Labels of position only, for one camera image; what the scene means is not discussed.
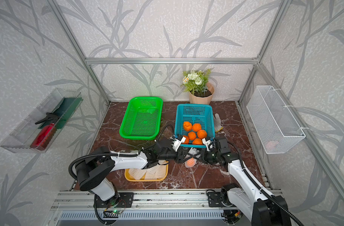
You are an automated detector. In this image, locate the white wire mesh basket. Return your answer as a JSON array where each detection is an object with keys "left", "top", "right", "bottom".
[{"left": 247, "top": 86, "right": 306, "bottom": 154}]

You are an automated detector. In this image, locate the white yellow work glove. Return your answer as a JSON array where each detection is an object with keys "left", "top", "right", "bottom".
[{"left": 213, "top": 114, "right": 223, "bottom": 133}]

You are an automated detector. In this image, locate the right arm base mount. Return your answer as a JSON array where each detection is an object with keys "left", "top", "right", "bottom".
[{"left": 206, "top": 189, "right": 232, "bottom": 208}]

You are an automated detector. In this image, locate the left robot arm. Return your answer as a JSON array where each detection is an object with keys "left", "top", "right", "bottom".
[{"left": 68, "top": 134, "right": 188, "bottom": 201}]

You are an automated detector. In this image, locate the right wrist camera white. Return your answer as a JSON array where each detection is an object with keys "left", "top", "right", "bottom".
[{"left": 202, "top": 137, "right": 215, "bottom": 152}]

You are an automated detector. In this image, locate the teal plastic basket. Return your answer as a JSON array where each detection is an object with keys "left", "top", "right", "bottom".
[{"left": 174, "top": 104, "right": 215, "bottom": 140}]

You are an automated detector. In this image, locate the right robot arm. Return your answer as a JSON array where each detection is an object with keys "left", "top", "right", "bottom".
[{"left": 187, "top": 137, "right": 303, "bottom": 226}]

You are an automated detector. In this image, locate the clear plastic wall bin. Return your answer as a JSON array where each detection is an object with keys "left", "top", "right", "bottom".
[{"left": 0, "top": 89, "right": 83, "bottom": 153}]

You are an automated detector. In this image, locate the aluminium front rail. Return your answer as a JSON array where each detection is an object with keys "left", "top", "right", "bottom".
[{"left": 50, "top": 189, "right": 210, "bottom": 211}]

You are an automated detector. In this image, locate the yellow plastic tray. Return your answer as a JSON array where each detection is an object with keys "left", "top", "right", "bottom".
[{"left": 125, "top": 165, "right": 168, "bottom": 182}]

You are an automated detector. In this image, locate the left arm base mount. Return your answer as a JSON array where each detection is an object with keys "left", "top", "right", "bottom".
[{"left": 93, "top": 192, "right": 134, "bottom": 209}]

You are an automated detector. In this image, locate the red black spray bottle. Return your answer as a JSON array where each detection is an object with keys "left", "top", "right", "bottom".
[{"left": 30, "top": 113, "right": 60, "bottom": 151}]

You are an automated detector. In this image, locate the green plastic basket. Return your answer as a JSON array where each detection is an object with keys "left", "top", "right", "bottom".
[{"left": 119, "top": 97, "right": 163, "bottom": 140}]

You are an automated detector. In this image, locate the potted white flower plant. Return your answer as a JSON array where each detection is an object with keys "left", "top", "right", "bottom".
[{"left": 182, "top": 69, "right": 214, "bottom": 105}]

